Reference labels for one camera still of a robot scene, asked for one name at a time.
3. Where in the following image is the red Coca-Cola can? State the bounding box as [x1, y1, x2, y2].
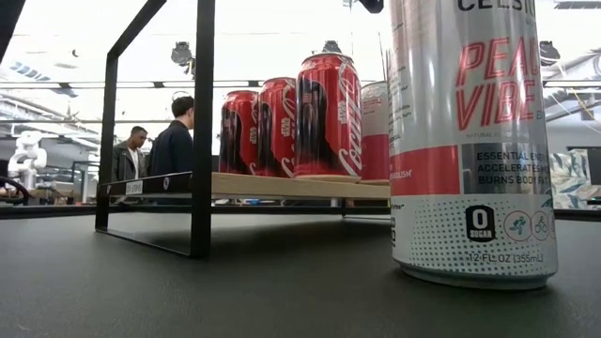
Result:
[219, 89, 260, 176]
[256, 77, 298, 178]
[294, 52, 363, 183]

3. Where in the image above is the white pink Spindrift can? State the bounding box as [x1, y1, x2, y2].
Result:
[359, 80, 391, 183]

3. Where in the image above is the white Celsius energy can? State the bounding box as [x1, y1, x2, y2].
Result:
[387, 0, 560, 290]

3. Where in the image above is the person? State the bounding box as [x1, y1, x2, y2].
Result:
[111, 125, 150, 182]
[147, 95, 196, 177]

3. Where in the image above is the leaf-patterned cloth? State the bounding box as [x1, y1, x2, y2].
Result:
[548, 148, 593, 210]

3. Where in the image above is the wooden shelf with black frame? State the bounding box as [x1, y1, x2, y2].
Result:
[95, 0, 392, 260]

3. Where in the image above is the black aluminium rig frame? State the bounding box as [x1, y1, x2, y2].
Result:
[0, 204, 601, 223]

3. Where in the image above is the black curved cable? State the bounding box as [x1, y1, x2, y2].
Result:
[0, 176, 28, 206]

